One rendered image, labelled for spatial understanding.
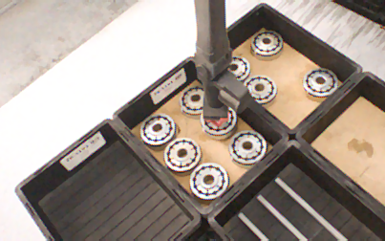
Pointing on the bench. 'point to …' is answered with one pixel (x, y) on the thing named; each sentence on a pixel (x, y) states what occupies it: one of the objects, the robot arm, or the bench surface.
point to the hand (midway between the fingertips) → (218, 116)
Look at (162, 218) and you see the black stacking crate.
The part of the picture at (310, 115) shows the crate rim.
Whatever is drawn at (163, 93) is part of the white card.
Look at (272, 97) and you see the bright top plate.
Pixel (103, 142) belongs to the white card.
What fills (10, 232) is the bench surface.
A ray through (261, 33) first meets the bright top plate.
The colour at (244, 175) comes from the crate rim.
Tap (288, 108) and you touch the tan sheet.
